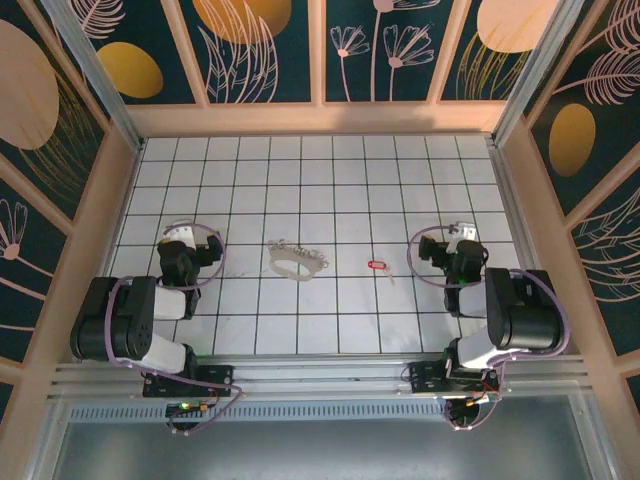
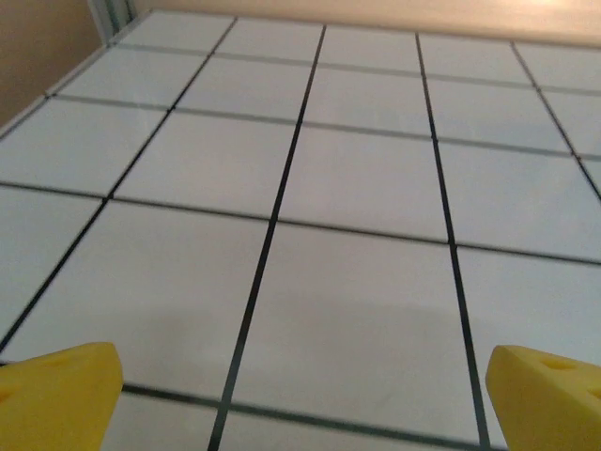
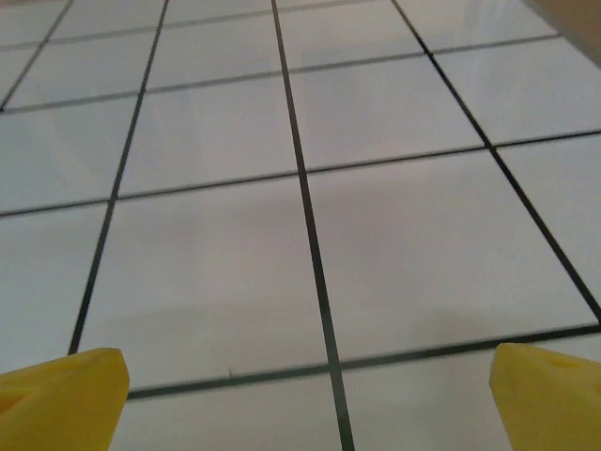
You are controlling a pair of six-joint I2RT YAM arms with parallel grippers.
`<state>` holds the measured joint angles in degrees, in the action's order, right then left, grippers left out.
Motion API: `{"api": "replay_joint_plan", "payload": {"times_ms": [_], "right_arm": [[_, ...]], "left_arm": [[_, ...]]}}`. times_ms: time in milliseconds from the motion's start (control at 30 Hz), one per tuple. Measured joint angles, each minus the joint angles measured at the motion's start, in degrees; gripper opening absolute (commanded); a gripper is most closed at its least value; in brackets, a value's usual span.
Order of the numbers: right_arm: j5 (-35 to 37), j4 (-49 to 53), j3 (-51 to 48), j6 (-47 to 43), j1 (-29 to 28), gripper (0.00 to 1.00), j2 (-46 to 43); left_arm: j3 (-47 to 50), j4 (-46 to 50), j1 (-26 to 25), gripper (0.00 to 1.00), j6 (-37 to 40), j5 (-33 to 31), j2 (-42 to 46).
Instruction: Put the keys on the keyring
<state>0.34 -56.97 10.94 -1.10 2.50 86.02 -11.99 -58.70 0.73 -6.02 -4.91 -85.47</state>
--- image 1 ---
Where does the slotted metal vent strip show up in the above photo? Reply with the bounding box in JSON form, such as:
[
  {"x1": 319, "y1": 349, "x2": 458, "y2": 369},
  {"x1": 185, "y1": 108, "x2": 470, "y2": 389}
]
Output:
[{"x1": 67, "y1": 403, "x2": 581, "y2": 425}]

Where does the grey metal sheet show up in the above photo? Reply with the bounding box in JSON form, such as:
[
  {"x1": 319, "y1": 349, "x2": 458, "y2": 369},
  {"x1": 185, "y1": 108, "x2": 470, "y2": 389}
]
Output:
[{"x1": 27, "y1": 392, "x2": 619, "y2": 480}]

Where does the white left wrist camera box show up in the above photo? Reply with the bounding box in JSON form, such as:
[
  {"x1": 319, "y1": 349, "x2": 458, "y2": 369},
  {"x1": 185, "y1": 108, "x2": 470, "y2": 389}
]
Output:
[{"x1": 167, "y1": 218, "x2": 197, "y2": 250}]

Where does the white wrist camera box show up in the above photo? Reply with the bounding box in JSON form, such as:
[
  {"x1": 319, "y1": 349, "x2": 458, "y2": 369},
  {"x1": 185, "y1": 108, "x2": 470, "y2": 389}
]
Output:
[
  {"x1": 447, "y1": 222, "x2": 476, "y2": 246},
  {"x1": 167, "y1": 218, "x2": 197, "y2": 250}
]

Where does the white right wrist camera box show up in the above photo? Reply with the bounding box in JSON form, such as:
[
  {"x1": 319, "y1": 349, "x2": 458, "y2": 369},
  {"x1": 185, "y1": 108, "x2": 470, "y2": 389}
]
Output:
[{"x1": 447, "y1": 222, "x2": 476, "y2": 246}]

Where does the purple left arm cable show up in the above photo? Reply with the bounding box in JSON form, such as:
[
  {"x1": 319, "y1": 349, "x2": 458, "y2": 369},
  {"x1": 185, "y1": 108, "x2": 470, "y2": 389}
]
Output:
[{"x1": 104, "y1": 223, "x2": 246, "y2": 437}]

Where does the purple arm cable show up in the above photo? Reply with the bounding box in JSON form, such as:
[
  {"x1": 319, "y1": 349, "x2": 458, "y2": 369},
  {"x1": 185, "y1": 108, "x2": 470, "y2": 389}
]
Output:
[
  {"x1": 408, "y1": 224, "x2": 574, "y2": 432},
  {"x1": 104, "y1": 223, "x2": 246, "y2": 437}
]

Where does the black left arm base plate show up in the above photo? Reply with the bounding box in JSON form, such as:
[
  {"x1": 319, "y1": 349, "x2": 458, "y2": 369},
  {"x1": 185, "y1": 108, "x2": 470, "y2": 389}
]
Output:
[{"x1": 142, "y1": 363, "x2": 236, "y2": 399}]

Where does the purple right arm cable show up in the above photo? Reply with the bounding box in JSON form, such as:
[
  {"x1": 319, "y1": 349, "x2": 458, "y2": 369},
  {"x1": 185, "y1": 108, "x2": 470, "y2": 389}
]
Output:
[{"x1": 408, "y1": 224, "x2": 574, "y2": 432}]

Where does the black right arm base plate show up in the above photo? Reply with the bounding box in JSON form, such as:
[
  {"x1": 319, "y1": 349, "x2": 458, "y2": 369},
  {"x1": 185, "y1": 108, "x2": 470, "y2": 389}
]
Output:
[{"x1": 407, "y1": 360, "x2": 501, "y2": 399}]

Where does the aluminium front rail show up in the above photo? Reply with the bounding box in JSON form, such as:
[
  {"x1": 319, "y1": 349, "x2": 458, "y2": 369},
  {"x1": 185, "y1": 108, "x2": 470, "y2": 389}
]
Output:
[{"x1": 47, "y1": 353, "x2": 596, "y2": 401}]

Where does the aluminium corner post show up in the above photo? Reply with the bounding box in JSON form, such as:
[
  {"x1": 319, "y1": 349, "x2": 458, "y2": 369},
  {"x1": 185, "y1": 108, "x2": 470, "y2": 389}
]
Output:
[
  {"x1": 38, "y1": 0, "x2": 146, "y2": 151},
  {"x1": 489, "y1": 0, "x2": 589, "y2": 147}
]

